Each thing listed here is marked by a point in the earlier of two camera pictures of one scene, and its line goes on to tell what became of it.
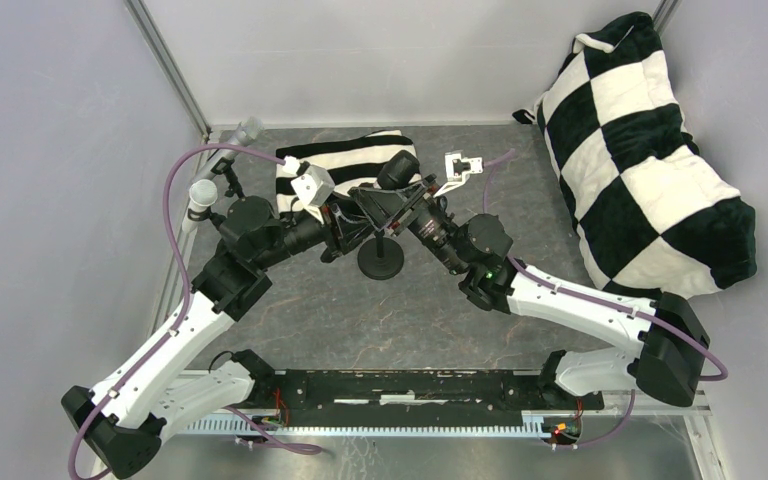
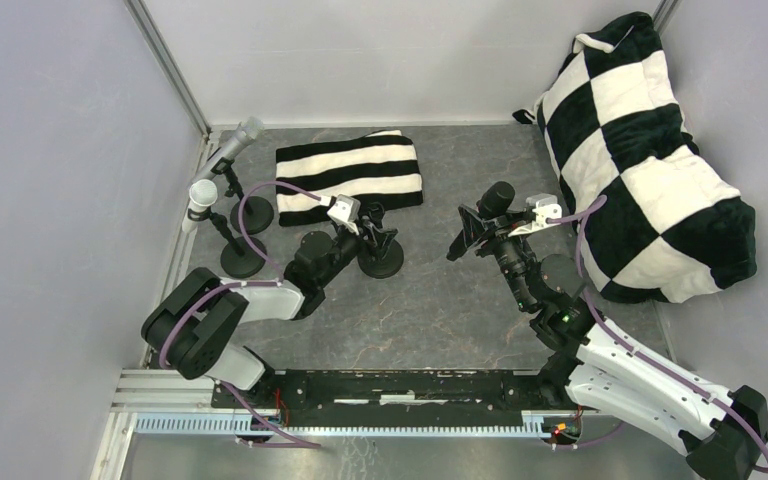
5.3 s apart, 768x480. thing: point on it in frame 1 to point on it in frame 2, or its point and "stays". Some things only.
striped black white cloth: (351, 165) stays
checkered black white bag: (650, 208) stays
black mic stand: (380, 258) stays
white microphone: (202, 194) stays
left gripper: (338, 223) to (364, 229)
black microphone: (398, 170) to (496, 199)
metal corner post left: (168, 62) stays
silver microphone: (247, 132) stays
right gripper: (412, 207) to (486, 229)
